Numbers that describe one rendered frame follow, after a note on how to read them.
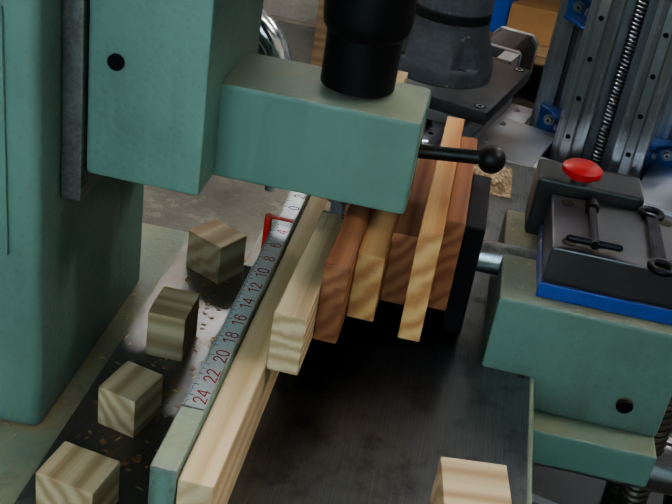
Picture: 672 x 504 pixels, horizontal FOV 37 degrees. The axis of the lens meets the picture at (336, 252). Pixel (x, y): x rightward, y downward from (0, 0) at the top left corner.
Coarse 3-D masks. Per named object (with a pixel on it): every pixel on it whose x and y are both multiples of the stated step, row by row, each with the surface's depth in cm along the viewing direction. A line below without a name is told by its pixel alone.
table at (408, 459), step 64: (512, 192) 98; (384, 320) 76; (320, 384) 68; (384, 384) 70; (448, 384) 71; (512, 384) 72; (256, 448) 62; (320, 448) 63; (384, 448) 64; (448, 448) 65; (512, 448) 66; (576, 448) 73; (640, 448) 72
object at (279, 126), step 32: (256, 64) 71; (288, 64) 72; (224, 96) 68; (256, 96) 67; (288, 96) 67; (320, 96) 67; (352, 96) 68; (416, 96) 70; (224, 128) 69; (256, 128) 68; (288, 128) 68; (320, 128) 67; (352, 128) 67; (384, 128) 67; (416, 128) 66; (224, 160) 70; (256, 160) 69; (288, 160) 69; (320, 160) 69; (352, 160) 68; (384, 160) 68; (416, 160) 70; (320, 192) 70; (352, 192) 69; (384, 192) 69
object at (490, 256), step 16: (480, 176) 78; (480, 192) 76; (480, 208) 73; (480, 224) 71; (464, 240) 71; (480, 240) 71; (464, 256) 72; (480, 256) 75; (496, 256) 75; (528, 256) 75; (464, 272) 72; (496, 272) 76; (464, 288) 73; (448, 304) 74; (464, 304) 74; (448, 320) 75
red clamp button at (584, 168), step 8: (568, 160) 76; (576, 160) 76; (584, 160) 76; (568, 168) 75; (576, 168) 75; (584, 168) 75; (592, 168) 75; (600, 168) 75; (568, 176) 75; (576, 176) 74; (584, 176) 74; (592, 176) 74; (600, 176) 75
